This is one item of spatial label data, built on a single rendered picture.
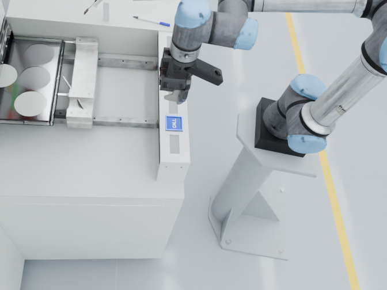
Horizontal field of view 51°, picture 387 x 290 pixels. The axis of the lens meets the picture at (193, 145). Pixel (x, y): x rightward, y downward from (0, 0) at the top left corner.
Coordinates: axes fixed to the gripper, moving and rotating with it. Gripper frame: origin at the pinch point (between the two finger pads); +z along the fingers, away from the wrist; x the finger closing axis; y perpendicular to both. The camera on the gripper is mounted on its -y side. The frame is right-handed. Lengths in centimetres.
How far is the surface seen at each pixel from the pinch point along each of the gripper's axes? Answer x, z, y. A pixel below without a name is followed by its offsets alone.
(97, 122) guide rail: -7.0, 24.5, 25.3
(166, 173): 14.0, 20.4, 2.0
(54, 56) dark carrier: -30, 19, 41
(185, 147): 8.4, 12.6, -3.0
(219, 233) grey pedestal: 6, 107, -36
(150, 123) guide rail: -7.0, 23.9, 6.9
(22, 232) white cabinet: 20, 60, 52
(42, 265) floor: 21, 109, 51
